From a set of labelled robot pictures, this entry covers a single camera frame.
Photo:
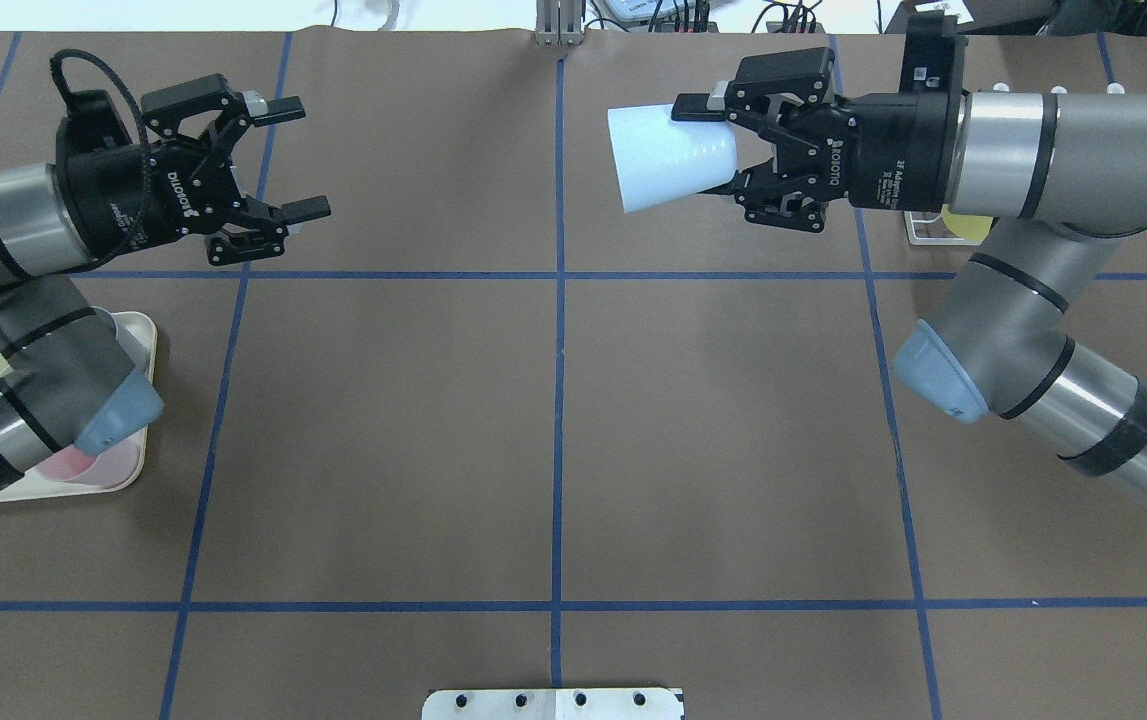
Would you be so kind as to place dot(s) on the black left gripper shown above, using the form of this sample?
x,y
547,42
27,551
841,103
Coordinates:
x,y
105,205

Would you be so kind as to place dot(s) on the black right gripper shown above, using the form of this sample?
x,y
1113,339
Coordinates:
x,y
895,150

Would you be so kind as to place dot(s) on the blue plastic cup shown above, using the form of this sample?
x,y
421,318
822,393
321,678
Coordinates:
x,y
659,159

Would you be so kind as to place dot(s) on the yellow plastic cup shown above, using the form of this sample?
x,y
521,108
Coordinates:
x,y
967,228

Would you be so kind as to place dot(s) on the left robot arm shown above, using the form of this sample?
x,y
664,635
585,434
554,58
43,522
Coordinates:
x,y
39,247

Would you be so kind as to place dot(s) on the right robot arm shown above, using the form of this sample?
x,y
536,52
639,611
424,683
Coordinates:
x,y
996,345

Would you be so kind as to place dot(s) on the pink plastic cup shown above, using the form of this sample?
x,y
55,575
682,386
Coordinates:
x,y
74,468

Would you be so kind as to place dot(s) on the cream plastic tray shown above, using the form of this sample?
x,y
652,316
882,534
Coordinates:
x,y
70,384

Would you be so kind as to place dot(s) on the aluminium frame post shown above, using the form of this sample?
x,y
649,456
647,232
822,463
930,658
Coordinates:
x,y
560,22

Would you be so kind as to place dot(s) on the white wire cup rack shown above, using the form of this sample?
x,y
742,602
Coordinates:
x,y
933,225

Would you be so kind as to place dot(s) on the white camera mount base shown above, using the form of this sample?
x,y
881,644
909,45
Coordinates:
x,y
555,703

